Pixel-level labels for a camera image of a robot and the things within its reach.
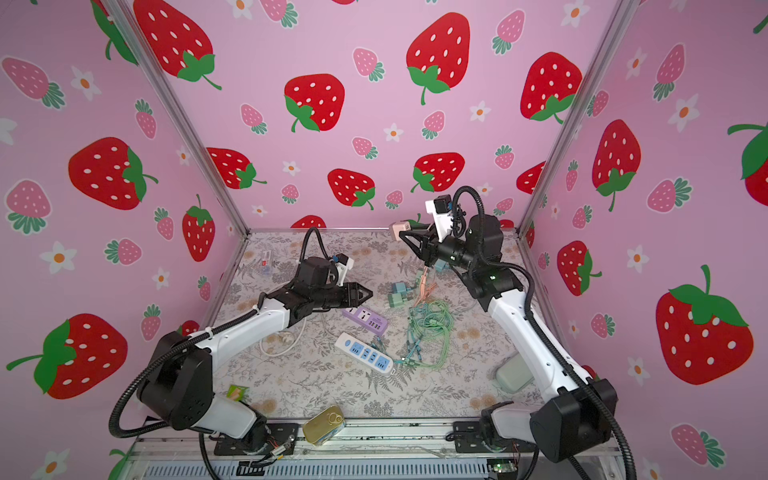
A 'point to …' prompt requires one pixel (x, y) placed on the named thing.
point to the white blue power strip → (364, 353)
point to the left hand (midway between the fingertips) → (369, 293)
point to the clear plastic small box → (266, 259)
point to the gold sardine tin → (324, 425)
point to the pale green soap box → (514, 375)
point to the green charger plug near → (395, 299)
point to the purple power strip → (366, 318)
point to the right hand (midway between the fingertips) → (403, 231)
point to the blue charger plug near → (400, 287)
